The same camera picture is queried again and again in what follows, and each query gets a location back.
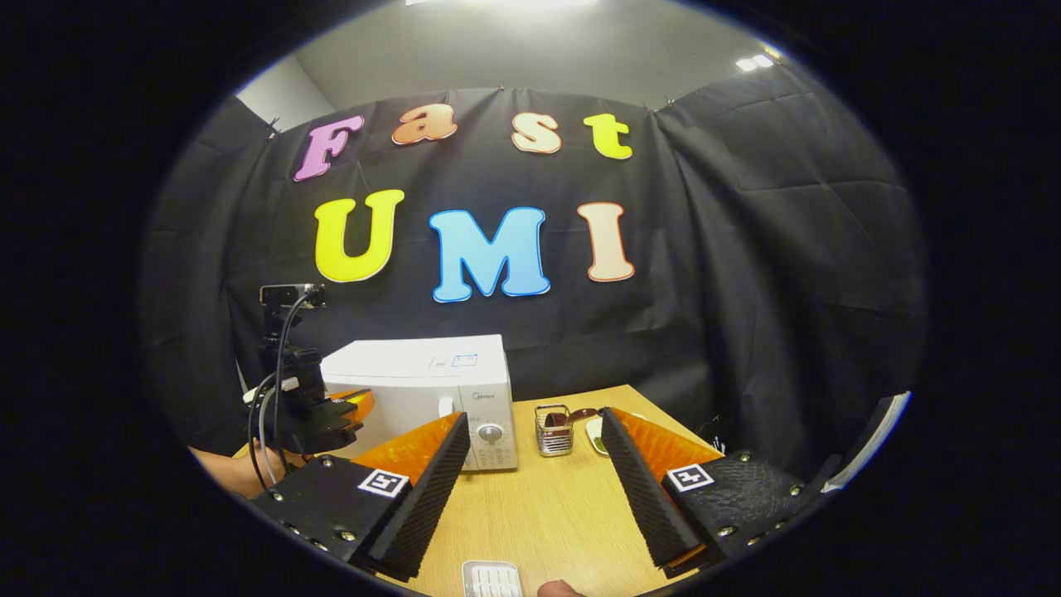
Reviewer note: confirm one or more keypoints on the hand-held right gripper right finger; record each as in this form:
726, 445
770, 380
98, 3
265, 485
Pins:
646, 497

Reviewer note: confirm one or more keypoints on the white divided dish of beans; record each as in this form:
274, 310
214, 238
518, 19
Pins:
597, 439

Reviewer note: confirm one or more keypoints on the small ceiling light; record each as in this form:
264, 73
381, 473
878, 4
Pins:
756, 62

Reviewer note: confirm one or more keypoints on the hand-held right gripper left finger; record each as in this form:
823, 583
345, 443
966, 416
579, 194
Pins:
423, 506

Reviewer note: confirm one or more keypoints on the large ceiling light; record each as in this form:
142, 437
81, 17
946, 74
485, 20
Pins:
501, 3

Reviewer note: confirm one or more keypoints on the white microwave oven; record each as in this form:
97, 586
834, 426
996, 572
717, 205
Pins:
414, 373

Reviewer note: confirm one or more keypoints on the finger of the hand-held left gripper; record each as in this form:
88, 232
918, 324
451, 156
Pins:
352, 402

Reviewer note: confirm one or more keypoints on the brown spoon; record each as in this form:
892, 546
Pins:
559, 417

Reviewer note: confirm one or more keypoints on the black backdrop cloth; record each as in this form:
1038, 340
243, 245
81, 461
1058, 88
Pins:
746, 290

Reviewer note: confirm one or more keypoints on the white slotted tray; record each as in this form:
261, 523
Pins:
493, 580

